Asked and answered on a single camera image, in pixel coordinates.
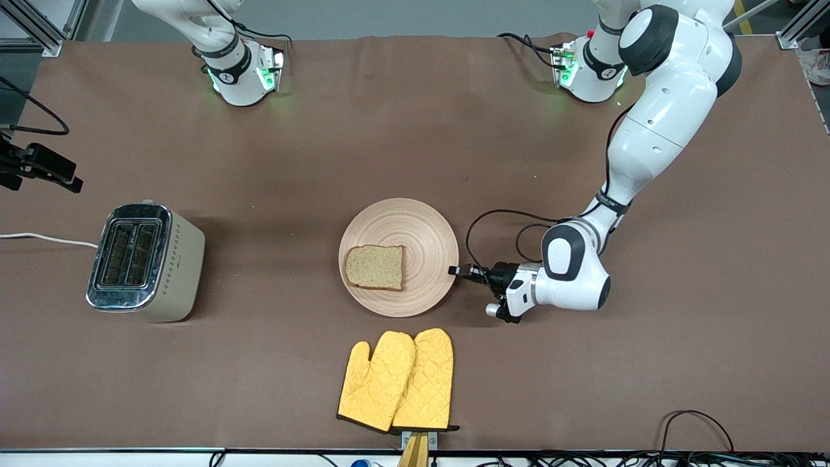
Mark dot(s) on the aluminium frame profile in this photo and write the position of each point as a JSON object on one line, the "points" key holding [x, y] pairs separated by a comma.
{"points": [[801, 26], [39, 32]]}

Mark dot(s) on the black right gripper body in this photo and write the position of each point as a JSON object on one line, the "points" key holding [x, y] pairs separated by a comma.
{"points": [[40, 160]]}

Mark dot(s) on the beige chrome two-slot toaster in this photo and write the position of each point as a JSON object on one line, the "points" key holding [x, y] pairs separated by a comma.
{"points": [[178, 272]]}

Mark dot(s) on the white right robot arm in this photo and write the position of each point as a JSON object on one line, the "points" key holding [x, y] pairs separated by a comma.
{"points": [[237, 81]]}

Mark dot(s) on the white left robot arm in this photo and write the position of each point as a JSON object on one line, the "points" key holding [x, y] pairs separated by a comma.
{"points": [[655, 136]]}

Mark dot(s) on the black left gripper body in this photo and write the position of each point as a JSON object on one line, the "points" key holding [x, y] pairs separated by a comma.
{"points": [[501, 274]]}

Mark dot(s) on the brown table cover sheet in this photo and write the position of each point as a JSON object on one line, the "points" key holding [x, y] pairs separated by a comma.
{"points": [[259, 162]]}

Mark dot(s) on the yellow quilted oven mitt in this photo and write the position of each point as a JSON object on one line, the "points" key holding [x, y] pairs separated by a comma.
{"points": [[376, 383], [428, 383]]}

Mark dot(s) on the white sneaker shoe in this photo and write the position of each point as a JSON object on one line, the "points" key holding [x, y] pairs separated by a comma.
{"points": [[817, 61]]}

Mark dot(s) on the brown bread toast slice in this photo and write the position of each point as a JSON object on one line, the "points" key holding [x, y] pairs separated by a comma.
{"points": [[376, 267]]}

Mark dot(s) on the round light wooden plate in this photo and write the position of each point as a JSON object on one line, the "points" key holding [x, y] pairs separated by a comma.
{"points": [[428, 246]]}

